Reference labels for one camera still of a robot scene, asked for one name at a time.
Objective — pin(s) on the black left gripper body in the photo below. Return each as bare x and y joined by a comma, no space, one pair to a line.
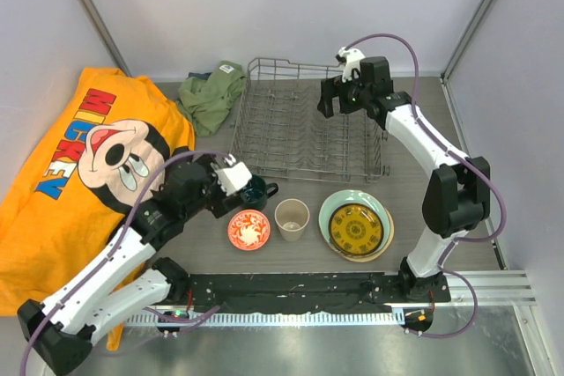
211,195

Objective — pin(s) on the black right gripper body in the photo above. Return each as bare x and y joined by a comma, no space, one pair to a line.
353,96

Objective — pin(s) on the dark green mug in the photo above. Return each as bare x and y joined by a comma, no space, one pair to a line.
257,192

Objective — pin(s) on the white red patterned bowl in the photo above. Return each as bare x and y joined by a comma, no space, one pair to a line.
249,230

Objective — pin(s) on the beige paper cup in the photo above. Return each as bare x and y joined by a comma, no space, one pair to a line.
292,217

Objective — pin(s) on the light green flower plate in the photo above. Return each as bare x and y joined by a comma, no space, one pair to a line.
340,198

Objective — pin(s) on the yellow patterned small plate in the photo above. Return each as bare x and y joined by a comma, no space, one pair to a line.
355,229

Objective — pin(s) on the cream bird painted plate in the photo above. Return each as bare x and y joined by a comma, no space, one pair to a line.
372,256

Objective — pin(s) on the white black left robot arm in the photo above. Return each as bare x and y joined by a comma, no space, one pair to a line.
65,326

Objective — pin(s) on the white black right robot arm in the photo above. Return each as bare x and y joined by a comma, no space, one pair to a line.
457,197

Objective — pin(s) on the green crumpled cloth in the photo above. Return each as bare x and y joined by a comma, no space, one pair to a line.
206,103

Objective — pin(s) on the orange Mickey t-shirt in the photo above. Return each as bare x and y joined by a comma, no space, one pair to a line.
82,179

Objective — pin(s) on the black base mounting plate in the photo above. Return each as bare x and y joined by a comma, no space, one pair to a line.
299,293

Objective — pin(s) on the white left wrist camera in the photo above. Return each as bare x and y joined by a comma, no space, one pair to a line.
232,174

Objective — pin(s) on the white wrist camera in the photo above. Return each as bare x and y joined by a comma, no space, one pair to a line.
349,59
232,174

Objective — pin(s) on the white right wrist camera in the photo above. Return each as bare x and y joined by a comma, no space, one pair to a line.
349,59

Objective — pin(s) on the grey wire dish rack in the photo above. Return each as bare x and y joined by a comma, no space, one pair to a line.
279,132

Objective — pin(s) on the white slotted cable duct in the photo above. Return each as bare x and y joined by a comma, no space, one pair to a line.
234,320

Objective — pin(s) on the right aluminium frame post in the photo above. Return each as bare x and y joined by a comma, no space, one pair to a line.
471,29

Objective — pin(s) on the grey aluminium frame post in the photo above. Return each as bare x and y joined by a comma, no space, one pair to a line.
106,38

